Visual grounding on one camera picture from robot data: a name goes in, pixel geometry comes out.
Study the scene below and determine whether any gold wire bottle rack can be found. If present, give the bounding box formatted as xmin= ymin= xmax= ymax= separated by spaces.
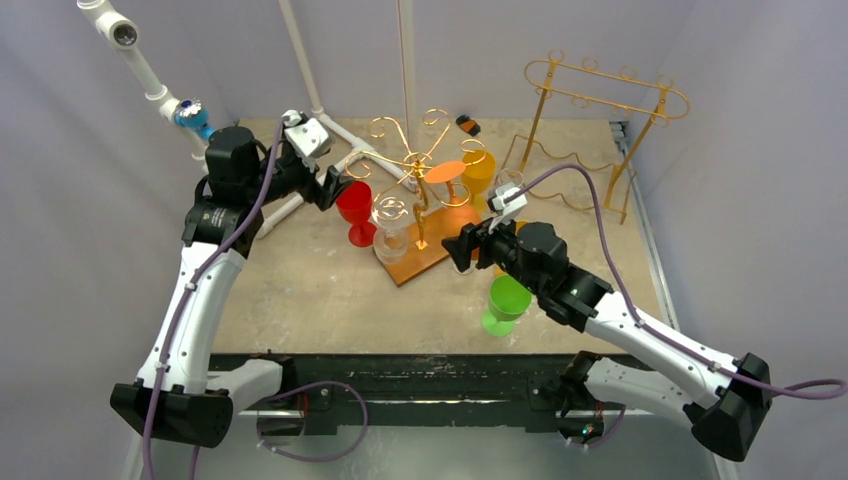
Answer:
xmin=498 ymin=50 xmax=693 ymax=224

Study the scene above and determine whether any white pole red stripe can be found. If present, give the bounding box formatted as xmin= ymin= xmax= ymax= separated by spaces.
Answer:
xmin=396 ymin=0 xmax=418 ymax=149

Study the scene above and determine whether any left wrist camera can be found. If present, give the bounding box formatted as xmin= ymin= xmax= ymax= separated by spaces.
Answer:
xmin=281 ymin=109 xmax=334 ymax=160

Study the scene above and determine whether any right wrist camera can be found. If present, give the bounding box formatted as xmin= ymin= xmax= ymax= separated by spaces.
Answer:
xmin=487 ymin=183 xmax=527 ymax=233

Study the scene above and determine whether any black orange small clip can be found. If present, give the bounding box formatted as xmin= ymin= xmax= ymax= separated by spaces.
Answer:
xmin=456 ymin=115 xmax=481 ymax=137

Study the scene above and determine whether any clear flute glass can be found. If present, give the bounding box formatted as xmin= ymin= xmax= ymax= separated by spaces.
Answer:
xmin=495 ymin=168 xmax=524 ymax=188

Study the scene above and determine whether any yellow wine glass front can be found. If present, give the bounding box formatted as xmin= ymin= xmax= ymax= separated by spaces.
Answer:
xmin=493 ymin=220 xmax=527 ymax=279

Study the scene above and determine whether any orange wine glass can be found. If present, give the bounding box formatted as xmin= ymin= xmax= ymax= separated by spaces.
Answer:
xmin=424 ymin=160 xmax=480 ymax=235

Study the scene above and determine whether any white PVC pipe frame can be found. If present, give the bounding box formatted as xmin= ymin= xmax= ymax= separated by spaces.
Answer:
xmin=76 ymin=0 xmax=425 ymax=240

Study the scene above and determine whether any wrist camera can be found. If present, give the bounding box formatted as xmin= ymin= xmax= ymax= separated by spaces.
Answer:
xmin=281 ymin=109 xmax=334 ymax=160
xmin=487 ymin=183 xmax=527 ymax=233

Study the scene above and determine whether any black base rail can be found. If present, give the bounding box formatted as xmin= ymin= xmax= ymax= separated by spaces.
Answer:
xmin=235 ymin=353 xmax=621 ymax=436

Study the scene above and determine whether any clear ribbed wine glass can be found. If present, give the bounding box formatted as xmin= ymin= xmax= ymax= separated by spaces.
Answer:
xmin=371 ymin=195 xmax=409 ymax=265

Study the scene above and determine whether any yellow wine glass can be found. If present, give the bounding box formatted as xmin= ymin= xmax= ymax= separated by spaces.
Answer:
xmin=493 ymin=220 xmax=527 ymax=279
xmin=462 ymin=150 xmax=496 ymax=213

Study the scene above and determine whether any blue valve on pipe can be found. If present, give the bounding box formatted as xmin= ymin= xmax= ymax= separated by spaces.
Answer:
xmin=173 ymin=98 xmax=215 ymax=142

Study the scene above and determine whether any green wine glass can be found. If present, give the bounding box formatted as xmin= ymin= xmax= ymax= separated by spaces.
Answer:
xmin=481 ymin=274 xmax=533 ymax=337

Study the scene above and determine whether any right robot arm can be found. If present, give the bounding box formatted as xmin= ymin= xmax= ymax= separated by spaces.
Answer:
xmin=441 ymin=220 xmax=773 ymax=462

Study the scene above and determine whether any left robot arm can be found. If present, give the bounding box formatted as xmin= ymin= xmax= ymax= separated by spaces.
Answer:
xmin=110 ymin=119 xmax=353 ymax=448

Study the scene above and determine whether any yellow wine glass back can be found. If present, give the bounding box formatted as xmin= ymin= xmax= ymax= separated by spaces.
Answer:
xmin=462 ymin=150 xmax=496 ymax=213

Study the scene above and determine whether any gold wine glass rack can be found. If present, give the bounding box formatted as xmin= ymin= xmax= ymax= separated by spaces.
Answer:
xmin=344 ymin=108 xmax=487 ymax=287

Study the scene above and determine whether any red wine glass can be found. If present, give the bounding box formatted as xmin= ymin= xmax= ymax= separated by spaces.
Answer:
xmin=336 ymin=181 xmax=376 ymax=248

